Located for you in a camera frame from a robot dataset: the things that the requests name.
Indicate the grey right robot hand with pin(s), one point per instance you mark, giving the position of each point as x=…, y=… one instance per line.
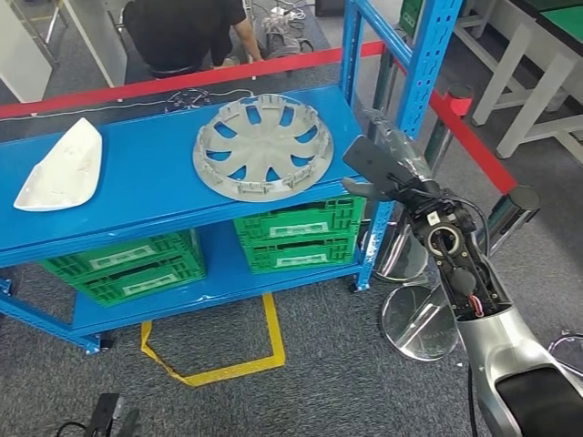
x=364, y=188

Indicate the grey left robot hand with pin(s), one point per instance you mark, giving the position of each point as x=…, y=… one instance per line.
x=130, y=425

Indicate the silver wheel hubcap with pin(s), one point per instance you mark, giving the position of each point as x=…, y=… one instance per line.
x=262, y=148

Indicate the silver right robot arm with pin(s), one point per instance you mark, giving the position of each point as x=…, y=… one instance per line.
x=501, y=344

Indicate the blue metal shelf rack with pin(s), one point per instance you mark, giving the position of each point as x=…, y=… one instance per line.
x=150, y=175

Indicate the green workbench mat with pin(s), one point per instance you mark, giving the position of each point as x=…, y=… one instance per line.
x=565, y=21

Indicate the green folded plastic crate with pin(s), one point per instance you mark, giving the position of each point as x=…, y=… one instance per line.
x=300, y=256
x=298, y=220
x=146, y=283
x=118, y=256

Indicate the red barrier belt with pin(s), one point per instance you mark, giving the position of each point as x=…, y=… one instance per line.
x=473, y=145
x=182, y=81

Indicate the grey bag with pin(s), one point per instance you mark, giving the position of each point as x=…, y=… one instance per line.
x=285, y=39

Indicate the black microwave oven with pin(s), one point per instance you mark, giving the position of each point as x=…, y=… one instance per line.
x=330, y=7

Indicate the white desk leg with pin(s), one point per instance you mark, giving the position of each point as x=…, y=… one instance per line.
x=251, y=9

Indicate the black stool chrome base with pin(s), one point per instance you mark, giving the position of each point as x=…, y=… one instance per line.
x=187, y=99

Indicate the white plastic mirror cover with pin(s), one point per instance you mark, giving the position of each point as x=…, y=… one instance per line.
x=63, y=169

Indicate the person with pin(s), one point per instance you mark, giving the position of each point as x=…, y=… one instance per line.
x=182, y=30

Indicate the white desk panel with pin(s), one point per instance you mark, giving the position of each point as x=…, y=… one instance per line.
x=95, y=36
x=23, y=48

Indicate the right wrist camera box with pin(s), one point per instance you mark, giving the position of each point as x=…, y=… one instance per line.
x=377, y=163

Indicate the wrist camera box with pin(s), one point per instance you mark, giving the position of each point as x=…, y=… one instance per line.
x=377, y=163
x=103, y=413

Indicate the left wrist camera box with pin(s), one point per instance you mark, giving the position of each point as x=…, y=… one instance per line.
x=103, y=413

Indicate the white workbench frame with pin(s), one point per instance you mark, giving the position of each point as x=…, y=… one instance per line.
x=503, y=72

